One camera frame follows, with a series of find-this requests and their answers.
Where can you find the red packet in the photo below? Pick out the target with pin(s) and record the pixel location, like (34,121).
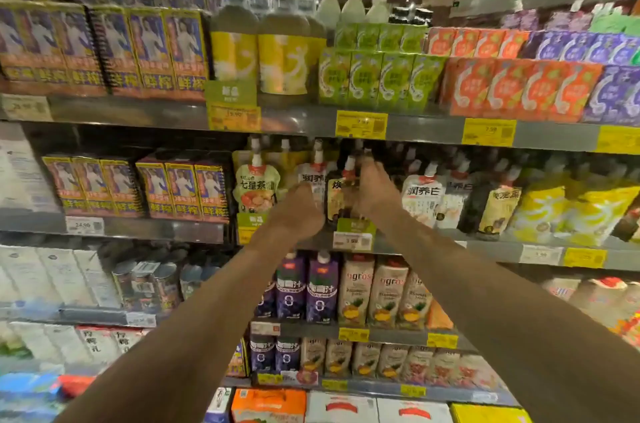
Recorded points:
(75,385)

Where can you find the group of silver cans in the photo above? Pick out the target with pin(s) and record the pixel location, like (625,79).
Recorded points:
(155,282)

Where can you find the green shelf label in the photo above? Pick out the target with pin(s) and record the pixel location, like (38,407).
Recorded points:
(356,226)
(248,220)
(231,93)

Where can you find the white plastic bottle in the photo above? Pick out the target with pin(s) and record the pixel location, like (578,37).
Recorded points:
(353,7)
(328,10)
(378,10)

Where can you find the row of white red-print cartons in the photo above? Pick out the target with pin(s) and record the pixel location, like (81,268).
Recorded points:
(70,342)

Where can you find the row of small fruit cartons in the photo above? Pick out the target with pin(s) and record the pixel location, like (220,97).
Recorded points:
(400,362)

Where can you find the person's left fingers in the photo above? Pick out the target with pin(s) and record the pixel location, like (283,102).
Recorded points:
(314,197)

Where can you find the person's right hand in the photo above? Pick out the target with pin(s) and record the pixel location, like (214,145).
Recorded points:
(376,195)

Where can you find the yellow price tag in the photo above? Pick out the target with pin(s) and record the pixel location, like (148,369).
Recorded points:
(234,118)
(442,340)
(361,125)
(270,379)
(619,140)
(585,258)
(413,391)
(488,132)
(334,385)
(353,335)

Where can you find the person's right fingers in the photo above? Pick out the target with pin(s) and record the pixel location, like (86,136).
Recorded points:
(369,171)

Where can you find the blue wrapped packs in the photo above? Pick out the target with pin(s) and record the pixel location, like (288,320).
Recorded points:
(27,390)

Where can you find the group of light green pouches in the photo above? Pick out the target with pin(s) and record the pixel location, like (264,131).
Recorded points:
(614,20)

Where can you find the small purple carton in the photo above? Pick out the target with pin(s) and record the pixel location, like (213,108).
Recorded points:
(262,353)
(288,354)

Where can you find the row of small purple-orange cartons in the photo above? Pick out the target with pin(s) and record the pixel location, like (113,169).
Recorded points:
(145,187)

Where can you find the stack of green drink cartons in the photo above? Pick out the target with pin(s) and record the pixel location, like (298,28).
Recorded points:
(380,70)

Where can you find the orange cardboard box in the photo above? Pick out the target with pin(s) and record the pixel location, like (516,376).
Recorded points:
(268,406)

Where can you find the white red cardboard box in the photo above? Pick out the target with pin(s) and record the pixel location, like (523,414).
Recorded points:
(414,411)
(341,410)

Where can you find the row of tall white cartons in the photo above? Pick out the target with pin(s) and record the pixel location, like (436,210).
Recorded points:
(55,277)

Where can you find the stack of orange-red drink cartons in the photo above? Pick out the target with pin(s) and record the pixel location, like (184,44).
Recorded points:
(505,80)

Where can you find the white boxes stack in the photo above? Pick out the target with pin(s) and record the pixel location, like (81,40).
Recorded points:
(22,172)

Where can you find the large yellow label bottle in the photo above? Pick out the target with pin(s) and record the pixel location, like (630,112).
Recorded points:
(284,42)
(234,37)
(315,22)
(258,1)

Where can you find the row of large purple-orange cartons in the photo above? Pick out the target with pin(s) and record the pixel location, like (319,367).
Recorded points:
(115,47)

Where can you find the purple juice bottle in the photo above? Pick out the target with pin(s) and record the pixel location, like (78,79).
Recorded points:
(291,287)
(265,302)
(322,290)

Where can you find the person's right forearm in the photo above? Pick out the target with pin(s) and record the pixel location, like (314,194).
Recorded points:
(510,327)

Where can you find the black cream spout pouch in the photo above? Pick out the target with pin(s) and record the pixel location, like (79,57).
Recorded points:
(497,210)

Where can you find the group of purple spout pouches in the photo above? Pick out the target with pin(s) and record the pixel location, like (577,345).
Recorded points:
(542,17)

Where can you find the green white spout pouch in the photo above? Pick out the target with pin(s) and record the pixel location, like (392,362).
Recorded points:
(256,187)

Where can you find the group of white red pouches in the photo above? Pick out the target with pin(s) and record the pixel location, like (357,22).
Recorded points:
(600,302)

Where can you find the person's left forearm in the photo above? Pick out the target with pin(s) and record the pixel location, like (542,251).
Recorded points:
(200,332)

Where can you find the white price tag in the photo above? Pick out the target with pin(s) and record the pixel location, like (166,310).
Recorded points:
(541,254)
(352,241)
(85,225)
(141,319)
(265,328)
(26,108)

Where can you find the person's left hand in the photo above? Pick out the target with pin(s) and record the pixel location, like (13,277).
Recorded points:
(292,215)

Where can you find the stack of purple drink cartons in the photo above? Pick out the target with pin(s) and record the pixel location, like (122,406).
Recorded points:
(607,77)

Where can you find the metal store shelf rack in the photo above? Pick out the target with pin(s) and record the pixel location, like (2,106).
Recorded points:
(310,120)

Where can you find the row of dark spout pouches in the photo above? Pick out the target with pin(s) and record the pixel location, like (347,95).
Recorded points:
(440,162)

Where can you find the black yellow spout pouch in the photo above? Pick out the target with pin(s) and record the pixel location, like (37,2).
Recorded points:
(340,195)

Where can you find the yellow cardboard box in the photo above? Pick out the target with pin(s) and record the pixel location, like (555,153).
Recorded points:
(490,414)

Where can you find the orange juice carton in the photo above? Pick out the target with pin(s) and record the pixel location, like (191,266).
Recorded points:
(439,316)

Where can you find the white blue carton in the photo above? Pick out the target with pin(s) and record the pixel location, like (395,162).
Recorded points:
(218,405)

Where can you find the tall pineapple juice carton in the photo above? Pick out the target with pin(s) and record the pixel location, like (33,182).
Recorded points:
(388,293)
(356,290)
(414,301)

